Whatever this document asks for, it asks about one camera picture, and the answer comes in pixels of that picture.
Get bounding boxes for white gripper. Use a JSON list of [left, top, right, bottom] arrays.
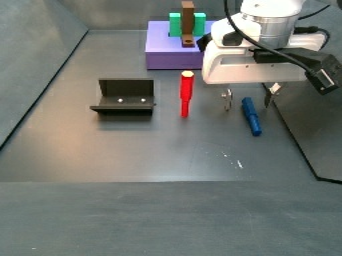
[[202, 18, 325, 111]]

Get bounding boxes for blue stepped peg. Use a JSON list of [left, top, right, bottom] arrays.
[[242, 97, 262, 136]]

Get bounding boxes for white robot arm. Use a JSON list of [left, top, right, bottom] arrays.
[[198, 0, 327, 103]]

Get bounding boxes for red stepped peg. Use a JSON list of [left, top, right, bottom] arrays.
[[180, 70, 194, 118]]

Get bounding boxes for purple rectangular base block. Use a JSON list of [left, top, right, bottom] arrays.
[[144, 21, 203, 70]]

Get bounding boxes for green block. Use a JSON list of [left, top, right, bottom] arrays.
[[168, 12, 207, 37]]

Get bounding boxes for brown upright bracket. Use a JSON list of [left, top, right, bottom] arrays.
[[180, 1, 195, 47]]

